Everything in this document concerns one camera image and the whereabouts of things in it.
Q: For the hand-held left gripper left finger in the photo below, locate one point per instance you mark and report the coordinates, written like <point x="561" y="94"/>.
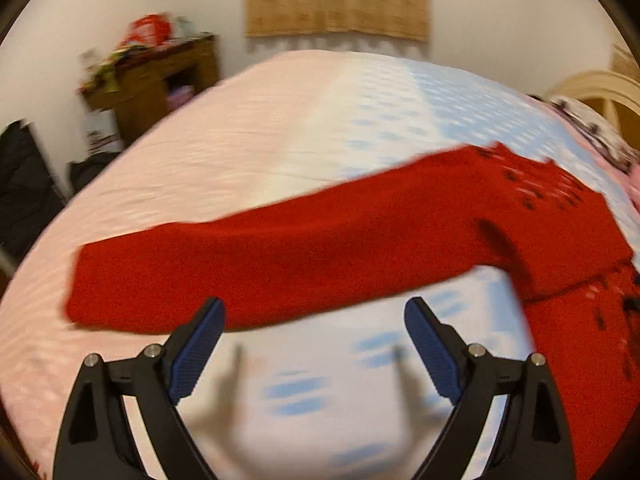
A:
<point x="197" y="355"/>

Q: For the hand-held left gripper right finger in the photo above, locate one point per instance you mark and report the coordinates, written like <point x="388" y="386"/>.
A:
<point x="432" y="355"/>

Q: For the red knitted sweater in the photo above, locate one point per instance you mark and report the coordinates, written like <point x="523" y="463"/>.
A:
<point x="300" y="260"/>

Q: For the blue pink dotted blanket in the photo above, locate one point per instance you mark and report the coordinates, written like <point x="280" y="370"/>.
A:
<point x="250" y="150"/>

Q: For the dark bag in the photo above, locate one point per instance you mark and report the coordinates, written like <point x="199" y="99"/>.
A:
<point x="92" y="170"/>

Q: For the pink pillow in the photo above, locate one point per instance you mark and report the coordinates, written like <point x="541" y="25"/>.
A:
<point x="635" y="180"/>

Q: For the wooden desk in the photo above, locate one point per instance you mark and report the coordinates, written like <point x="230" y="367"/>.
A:
<point x="150" y="85"/>

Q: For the white patterned pillow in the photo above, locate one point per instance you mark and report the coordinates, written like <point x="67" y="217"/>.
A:
<point x="595" y="127"/>

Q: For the pile of colourful clutter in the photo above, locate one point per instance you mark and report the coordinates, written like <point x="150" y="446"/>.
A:
<point x="105" y="67"/>

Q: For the cream and brown headboard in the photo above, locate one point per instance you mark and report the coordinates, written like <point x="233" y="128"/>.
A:
<point x="595" y="85"/>

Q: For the red plastic bag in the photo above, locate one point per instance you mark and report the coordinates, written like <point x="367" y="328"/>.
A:
<point x="149" y="29"/>

